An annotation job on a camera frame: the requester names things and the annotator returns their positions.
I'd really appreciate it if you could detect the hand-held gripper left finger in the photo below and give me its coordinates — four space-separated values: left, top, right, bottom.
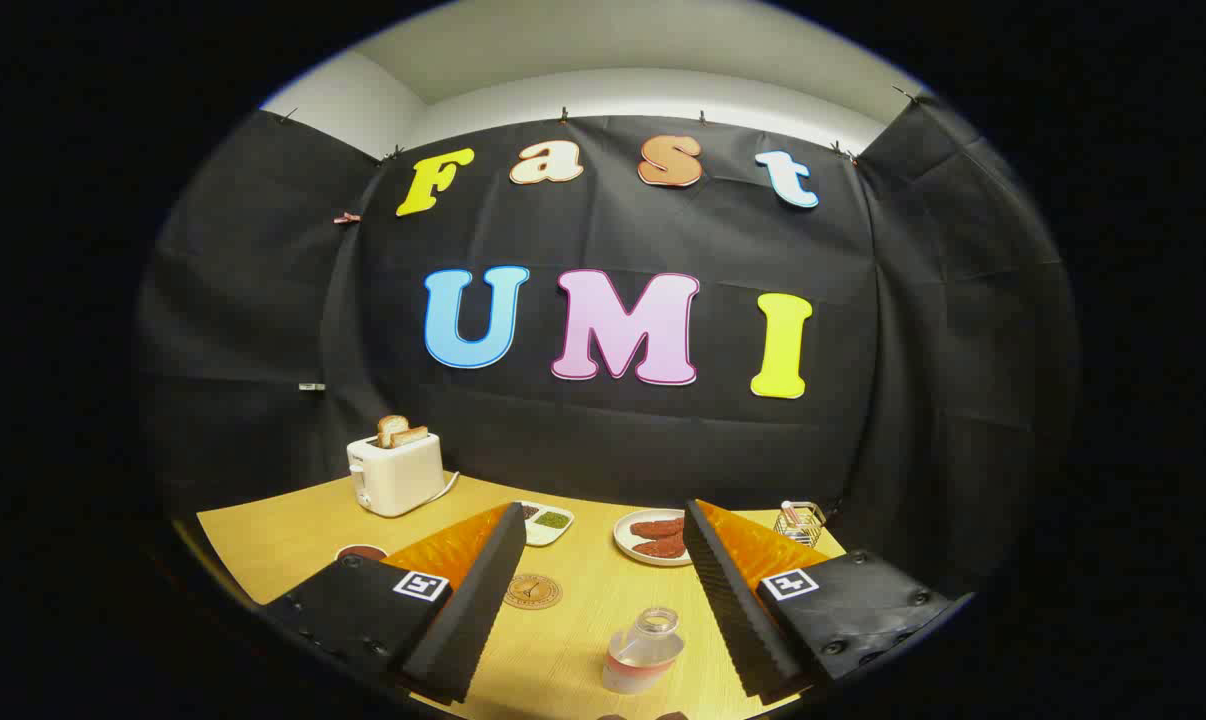
263 502 529 706

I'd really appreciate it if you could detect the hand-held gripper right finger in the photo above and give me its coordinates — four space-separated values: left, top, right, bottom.
683 499 964 706

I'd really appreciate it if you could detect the round wooden coaster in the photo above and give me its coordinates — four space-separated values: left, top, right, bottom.
503 573 563 611

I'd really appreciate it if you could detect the clear plastic juice bottle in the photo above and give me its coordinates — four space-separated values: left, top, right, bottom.
601 606 686 696

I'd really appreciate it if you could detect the wooden table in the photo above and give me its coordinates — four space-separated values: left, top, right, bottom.
196 472 849 720

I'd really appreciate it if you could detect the white divided condiment dish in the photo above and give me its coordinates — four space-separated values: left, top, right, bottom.
513 500 575 548

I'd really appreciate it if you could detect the white round plate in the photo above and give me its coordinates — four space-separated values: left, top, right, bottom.
613 509 694 568

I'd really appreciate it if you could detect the cream toaster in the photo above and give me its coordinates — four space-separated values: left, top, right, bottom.
346 432 445 518

